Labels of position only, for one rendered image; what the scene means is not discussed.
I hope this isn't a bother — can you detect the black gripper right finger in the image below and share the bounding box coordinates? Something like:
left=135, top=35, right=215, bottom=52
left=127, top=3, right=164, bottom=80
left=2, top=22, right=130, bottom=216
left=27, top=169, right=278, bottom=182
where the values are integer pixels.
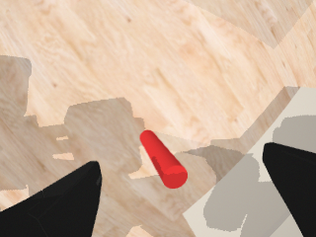
left=262, top=142, right=316, bottom=237

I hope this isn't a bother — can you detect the red peg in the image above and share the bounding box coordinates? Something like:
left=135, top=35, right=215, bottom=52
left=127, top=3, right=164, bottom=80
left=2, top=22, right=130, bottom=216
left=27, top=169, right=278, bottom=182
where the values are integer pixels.
left=141, top=129, right=187, bottom=190

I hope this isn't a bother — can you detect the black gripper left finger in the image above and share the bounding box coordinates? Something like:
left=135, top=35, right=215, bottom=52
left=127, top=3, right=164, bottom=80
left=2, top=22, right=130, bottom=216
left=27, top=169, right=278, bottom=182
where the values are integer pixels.
left=0, top=161, right=103, bottom=237

